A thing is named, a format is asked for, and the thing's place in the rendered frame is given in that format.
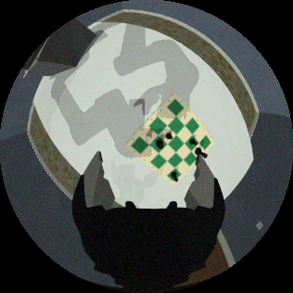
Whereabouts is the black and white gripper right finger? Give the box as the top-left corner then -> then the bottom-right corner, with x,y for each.
185,154 -> 225,246

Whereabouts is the green and cream chessboard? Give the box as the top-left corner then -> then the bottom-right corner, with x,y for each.
125,93 -> 215,185

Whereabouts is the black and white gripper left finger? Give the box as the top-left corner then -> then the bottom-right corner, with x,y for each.
72,151 -> 115,248

